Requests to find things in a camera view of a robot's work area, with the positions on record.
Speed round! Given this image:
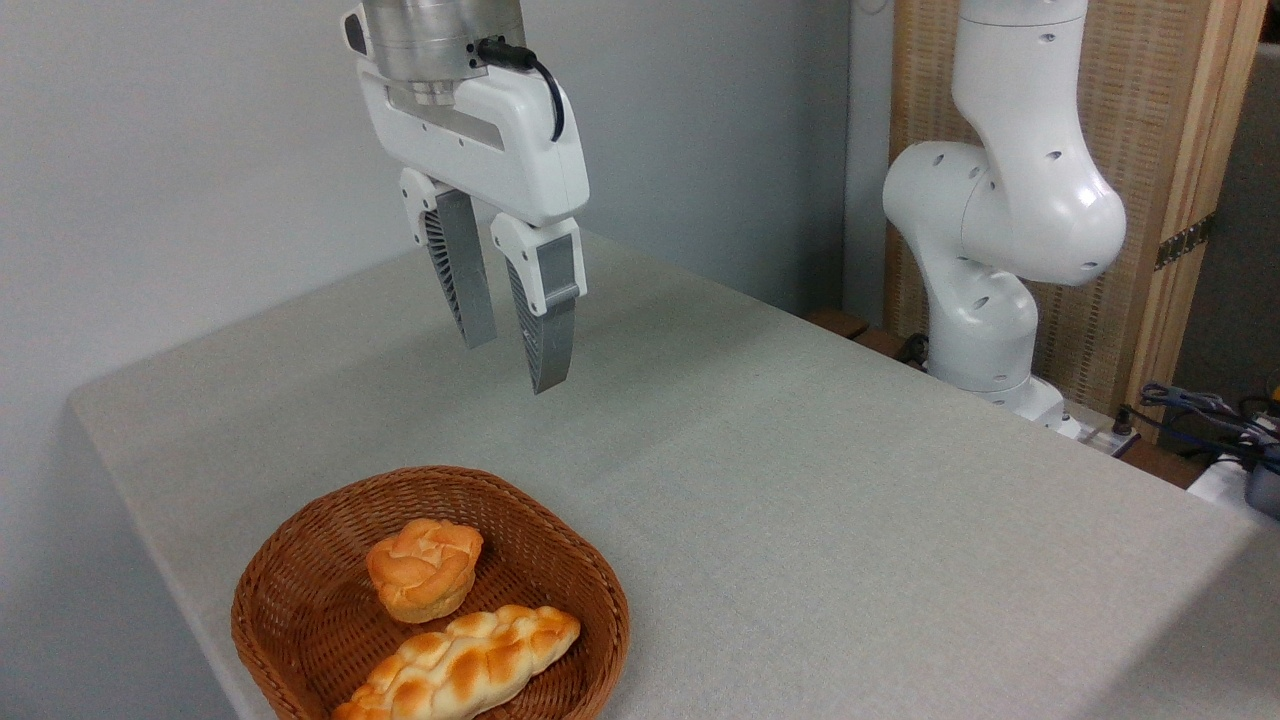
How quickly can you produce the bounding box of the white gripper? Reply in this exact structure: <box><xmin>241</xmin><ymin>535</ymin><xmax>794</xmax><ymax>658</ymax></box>
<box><xmin>357</xmin><ymin>60</ymin><xmax>591</xmax><ymax>396</ymax></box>

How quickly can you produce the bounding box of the round golden bread bun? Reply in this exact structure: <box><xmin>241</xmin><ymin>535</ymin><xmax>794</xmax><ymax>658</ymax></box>
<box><xmin>365</xmin><ymin>517</ymin><xmax>485</xmax><ymax>625</ymax></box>

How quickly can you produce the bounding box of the long braided bread loaf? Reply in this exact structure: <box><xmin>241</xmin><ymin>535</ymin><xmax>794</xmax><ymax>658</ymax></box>
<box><xmin>331</xmin><ymin>604</ymin><xmax>583</xmax><ymax>720</ymax></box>

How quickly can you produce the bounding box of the brown wicker basket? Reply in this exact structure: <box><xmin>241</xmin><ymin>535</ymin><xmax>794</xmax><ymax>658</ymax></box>
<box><xmin>231</xmin><ymin>465</ymin><xmax>632</xmax><ymax>720</ymax></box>

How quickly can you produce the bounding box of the wooden woven folding screen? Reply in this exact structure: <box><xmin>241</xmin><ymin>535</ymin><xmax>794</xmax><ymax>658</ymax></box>
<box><xmin>884</xmin><ymin>0</ymin><xmax>1270</xmax><ymax>443</ymax></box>

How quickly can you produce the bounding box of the metal screen hinge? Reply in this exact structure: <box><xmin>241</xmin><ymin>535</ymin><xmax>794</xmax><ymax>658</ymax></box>
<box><xmin>1154</xmin><ymin>212</ymin><xmax>1218</xmax><ymax>272</ymax></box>

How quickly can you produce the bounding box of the white power strip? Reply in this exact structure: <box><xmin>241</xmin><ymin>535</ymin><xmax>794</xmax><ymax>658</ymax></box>
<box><xmin>1186</xmin><ymin>452</ymin><xmax>1280</xmax><ymax>525</ymax></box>

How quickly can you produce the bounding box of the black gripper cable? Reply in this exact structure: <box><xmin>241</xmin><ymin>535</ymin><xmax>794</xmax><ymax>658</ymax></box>
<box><xmin>474</xmin><ymin>37</ymin><xmax>567</xmax><ymax>144</ymax></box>

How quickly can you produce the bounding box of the blue cable bundle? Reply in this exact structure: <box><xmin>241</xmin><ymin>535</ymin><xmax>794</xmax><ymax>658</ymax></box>
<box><xmin>1138</xmin><ymin>381</ymin><xmax>1280</xmax><ymax>473</ymax></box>

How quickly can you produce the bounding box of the grey box with cables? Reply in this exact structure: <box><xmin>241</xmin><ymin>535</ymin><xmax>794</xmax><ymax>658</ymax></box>
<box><xmin>1244</xmin><ymin>462</ymin><xmax>1280</xmax><ymax>520</ymax></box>

